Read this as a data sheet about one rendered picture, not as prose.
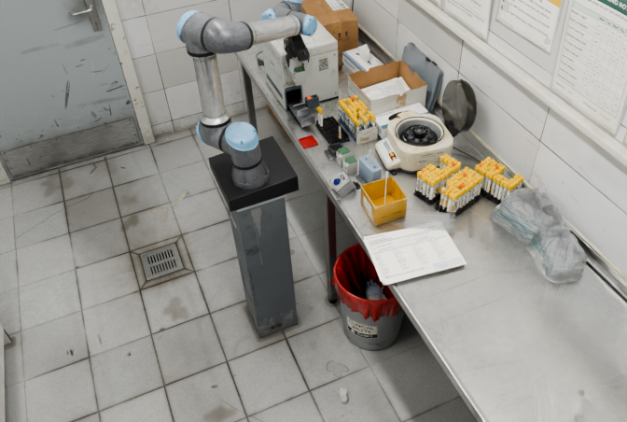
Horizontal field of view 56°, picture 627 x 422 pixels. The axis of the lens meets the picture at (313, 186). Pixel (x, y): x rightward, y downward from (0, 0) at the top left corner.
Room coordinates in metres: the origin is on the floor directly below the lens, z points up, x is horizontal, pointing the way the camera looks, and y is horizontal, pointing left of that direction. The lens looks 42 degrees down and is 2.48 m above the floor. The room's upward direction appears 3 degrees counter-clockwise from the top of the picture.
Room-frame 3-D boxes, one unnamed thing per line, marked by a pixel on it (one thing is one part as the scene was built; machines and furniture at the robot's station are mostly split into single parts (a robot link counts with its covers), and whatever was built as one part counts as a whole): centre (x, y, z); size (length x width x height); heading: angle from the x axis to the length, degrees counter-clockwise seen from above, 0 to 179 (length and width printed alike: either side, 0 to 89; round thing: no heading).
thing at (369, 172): (1.76, -0.23, 0.92); 0.10 x 0.07 x 0.10; 27
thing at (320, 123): (2.10, -0.10, 0.93); 0.17 x 0.09 x 0.11; 21
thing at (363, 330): (1.67, -0.25, 0.22); 0.38 x 0.37 x 0.44; 21
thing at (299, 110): (2.23, 0.04, 0.92); 0.21 x 0.07 x 0.05; 21
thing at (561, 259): (1.30, -0.82, 0.94); 0.20 x 0.17 x 0.14; 2
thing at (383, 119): (2.10, -0.41, 0.92); 0.24 x 0.12 x 0.10; 111
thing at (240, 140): (1.77, 0.26, 1.11); 0.13 x 0.12 x 0.14; 50
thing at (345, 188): (1.72, -0.13, 0.92); 0.13 x 0.07 x 0.08; 111
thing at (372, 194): (1.59, -0.26, 0.93); 0.13 x 0.13 x 0.10; 18
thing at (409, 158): (1.92, -0.43, 0.94); 0.30 x 0.24 x 0.12; 102
